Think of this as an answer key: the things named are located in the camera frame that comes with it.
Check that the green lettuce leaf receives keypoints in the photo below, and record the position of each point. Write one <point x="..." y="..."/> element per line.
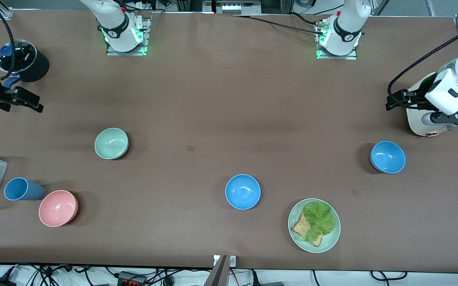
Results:
<point x="321" y="216"/>

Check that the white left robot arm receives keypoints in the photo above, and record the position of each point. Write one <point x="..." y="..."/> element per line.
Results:
<point x="346" y="28"/>

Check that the blue cup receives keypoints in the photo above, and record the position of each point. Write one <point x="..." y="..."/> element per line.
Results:
<point x="18" y="189"/>

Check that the pink bowl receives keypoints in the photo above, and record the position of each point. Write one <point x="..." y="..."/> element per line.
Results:
<point x="58" y="208"/>

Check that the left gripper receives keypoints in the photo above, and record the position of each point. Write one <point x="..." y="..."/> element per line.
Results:
<point x="422" y="96"/>

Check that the blue bowl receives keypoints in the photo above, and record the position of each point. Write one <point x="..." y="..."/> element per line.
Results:
<point x="243" y="192"/>
<point x="388" y="157"/>

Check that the grey metal bar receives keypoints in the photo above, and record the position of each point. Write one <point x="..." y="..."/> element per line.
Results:
<point x="218" y="276"/>

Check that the black round pot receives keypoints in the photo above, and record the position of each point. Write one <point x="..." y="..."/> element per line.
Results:
<point x="40" y="65"/>

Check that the black plug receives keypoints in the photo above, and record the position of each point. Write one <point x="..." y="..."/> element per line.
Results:
<point x="268" y="283"/>

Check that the green plate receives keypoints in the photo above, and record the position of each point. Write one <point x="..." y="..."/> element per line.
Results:
<point x="330" y="238"/>

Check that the white bracket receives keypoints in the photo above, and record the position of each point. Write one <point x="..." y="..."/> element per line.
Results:
<point x="233" y="261"/>

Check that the beige appliance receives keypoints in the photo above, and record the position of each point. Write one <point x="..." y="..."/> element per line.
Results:
<point x="416" y="119"/>

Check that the brown toast slice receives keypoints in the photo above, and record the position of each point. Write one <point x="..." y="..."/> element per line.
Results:
<point x="302" y="228"/>

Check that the glass lid with blue knob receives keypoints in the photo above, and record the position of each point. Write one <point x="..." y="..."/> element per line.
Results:
<point x="22" y="55"/>

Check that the grey equipment box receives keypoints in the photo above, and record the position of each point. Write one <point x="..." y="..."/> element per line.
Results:
<point x="233" y="7"/>

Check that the black orange power strip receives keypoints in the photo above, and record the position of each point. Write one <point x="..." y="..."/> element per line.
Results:
<point x="131" y="279"/>

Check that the green bowl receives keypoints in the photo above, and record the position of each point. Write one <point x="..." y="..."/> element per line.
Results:
<point x="111" y="143"/>

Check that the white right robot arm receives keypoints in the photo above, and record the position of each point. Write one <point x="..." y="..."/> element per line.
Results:
<point x="117" y="24"/>

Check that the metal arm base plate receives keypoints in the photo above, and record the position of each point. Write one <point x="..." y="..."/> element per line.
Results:
<point x="338" y="57"/>
<point x="127" y="53"/>

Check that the blue plastic object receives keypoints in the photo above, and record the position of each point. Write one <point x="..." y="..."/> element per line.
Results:
<point x="10" y="82"/>

